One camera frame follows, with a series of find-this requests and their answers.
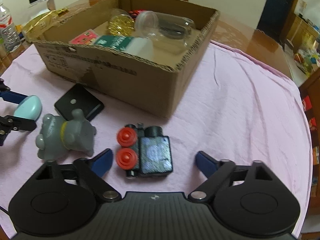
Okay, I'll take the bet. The wooden chair right side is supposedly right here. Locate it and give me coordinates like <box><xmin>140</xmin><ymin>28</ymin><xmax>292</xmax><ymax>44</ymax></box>
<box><xmin>299</xmin><ymin>69</ymin><xmax>320</xmax><ymax>215</ymax></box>

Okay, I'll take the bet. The gold wrapped gift box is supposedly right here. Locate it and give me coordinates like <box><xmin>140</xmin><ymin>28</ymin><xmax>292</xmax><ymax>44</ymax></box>
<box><xmin>22</xmin><ymin>7</ymin><xmax>69</xmax><ymax>43</ymax></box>

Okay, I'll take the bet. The pink table cloth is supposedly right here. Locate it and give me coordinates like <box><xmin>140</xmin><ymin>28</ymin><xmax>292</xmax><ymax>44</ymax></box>
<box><xmin>1</xmin><ymin>42</ymin><xmax>312</xmax><ymax>236</ymax></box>

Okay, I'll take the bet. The white plastic rectangular bottle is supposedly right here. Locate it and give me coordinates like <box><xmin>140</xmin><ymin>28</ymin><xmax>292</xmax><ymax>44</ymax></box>
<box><xmin>93</xmin><ymin>35</ymin><xmax>154</xmax><ymax>61</ymax></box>

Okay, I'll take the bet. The open cardboard box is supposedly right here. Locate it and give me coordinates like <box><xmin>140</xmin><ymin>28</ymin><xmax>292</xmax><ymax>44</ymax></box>
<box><xmin>33</xmin><ymin>0</ymin><xmax>220</xmax><ymax>118</ymax></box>

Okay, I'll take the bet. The clear water bottle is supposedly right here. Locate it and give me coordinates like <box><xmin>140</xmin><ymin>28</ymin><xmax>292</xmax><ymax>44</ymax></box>
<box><xmin>0</xmin><ymin>1</ymin><xmax>21</xmax><ymax>53</ymax></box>

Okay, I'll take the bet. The light blue egg-shaped device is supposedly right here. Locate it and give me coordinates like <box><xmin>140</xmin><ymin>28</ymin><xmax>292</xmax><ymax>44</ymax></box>
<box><xmin>14</xmin><ymin>95</ymin><xmax>42</xmax><ymax>121</ymax></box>

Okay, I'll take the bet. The red toy train block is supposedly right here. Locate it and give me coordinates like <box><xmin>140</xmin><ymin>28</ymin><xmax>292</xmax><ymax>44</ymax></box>
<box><xmin>128</xmin><ymin>10</ymin><xmax>144</xmax><ymax>19</ymax></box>

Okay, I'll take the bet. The wooden cabinet in background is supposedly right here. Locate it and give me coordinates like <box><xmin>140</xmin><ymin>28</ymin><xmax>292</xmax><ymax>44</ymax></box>
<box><xmin>279</xmin><ymin>12</ymin><xmax>319</xmax><ymax>52</ymax></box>

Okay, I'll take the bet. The fish oil capsule bottle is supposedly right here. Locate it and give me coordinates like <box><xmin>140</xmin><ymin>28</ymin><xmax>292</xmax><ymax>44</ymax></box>
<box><xmin>107</xmin><ymin>8</ymin><xmax>135</xmax><ymax>36</ymax></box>

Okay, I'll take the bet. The clear container black lid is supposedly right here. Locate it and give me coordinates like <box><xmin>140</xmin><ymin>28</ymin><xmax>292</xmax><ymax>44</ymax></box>
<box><xmin>28</xmin><ymin>0</ymin><xmax>56</xmax><ymax>15</ymax></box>

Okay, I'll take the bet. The black square flat device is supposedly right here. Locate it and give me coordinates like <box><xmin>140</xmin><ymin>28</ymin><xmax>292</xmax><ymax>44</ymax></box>
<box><xmin>54</xmin><ymin>83</ymin><xmax>105</xmax><ymax>121</ymax></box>

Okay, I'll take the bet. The black toy train block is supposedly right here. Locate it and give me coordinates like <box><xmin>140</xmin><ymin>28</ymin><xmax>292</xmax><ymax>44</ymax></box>
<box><xmin>115</xmin><ymin>123</ymin><xmax>173</xmax><ymax>179</ymax></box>

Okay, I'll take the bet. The clear plastic jar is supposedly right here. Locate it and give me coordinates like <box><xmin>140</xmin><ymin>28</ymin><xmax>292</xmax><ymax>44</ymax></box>
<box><xmin>135</xmin><ymin>11</ymin><xmax>196</xmax><ymax>54</ymax></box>

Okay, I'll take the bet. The black teardrop-shaped device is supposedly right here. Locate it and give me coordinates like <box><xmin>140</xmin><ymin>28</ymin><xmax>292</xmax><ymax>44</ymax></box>
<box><xmin>159</xmin><ymin>24</ymin><xmax>185</xmax><ymax>40</ymax></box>

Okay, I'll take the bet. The red pink package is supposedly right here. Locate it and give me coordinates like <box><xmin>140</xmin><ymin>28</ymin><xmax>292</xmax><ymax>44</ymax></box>
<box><xmin>69</xmin><ymin>29</ymin><xmax>100</xmax><ymax>45</ymax></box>

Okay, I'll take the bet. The grey elephant toy figure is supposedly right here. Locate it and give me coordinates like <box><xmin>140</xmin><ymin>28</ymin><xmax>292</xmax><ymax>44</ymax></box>
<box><xmin>35</xmin><ymin>109</ymin><xmax>97</xmax><ymax>161</ymax></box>

